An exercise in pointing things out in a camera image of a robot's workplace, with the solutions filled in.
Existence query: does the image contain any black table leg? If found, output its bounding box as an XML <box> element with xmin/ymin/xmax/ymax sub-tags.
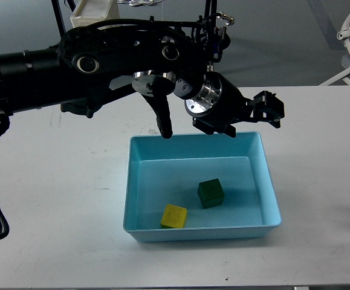
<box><xmin>204</xmin><ymin>0</ymin><xmax>217</xmax><ymax>18</ymax></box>
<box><xmin>51</xmin><ymin>0</ymin><xmax>66</xmax><ymax>37</ymax></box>

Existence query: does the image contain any green block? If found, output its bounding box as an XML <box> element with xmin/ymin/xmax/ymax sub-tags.
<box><xmin>198</xmin><ymin>178</ymin><xmax>225</xmax><ymax>209</ymax></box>

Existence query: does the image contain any black table leg left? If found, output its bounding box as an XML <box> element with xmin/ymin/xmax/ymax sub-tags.
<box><xmin>51</xmin><ymin>0</ymin><xmax>66</xmax><ymax>37</ymax></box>

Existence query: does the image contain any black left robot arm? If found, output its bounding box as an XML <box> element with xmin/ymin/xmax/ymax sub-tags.
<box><xmin>0</xmin><ymin>13</ymin><xmax>285</xmax><ymax>139</ymax></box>

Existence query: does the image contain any black table leg right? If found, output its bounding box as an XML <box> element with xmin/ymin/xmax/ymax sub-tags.
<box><xmin>204</xmin><ymin>0</ymin><xmax>217</xmax><ymax>18</ymax></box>

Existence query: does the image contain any light blue plastic box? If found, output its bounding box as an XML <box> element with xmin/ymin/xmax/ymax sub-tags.
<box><xmin>123</xmin><ymin>132</ymin><xmax>282</xmax><ymax>242</ymax></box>

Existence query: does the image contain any yellow block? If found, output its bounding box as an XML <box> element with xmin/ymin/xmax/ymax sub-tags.
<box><xmin>160</xmin><ymin>204</ymin><xmax>187</xmax><ymax>228</ymax></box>

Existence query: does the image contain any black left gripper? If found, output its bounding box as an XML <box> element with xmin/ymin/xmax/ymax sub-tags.
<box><xmin>184</xmin><ymin>72</ymin><xmax>285</xmax><ymax>138</ymax></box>

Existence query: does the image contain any white plastic crate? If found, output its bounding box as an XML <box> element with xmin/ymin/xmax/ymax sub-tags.
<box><xmin>70</xmin><ymin>0</ymin><xmax>120</xmax><ymax>28</ymax></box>

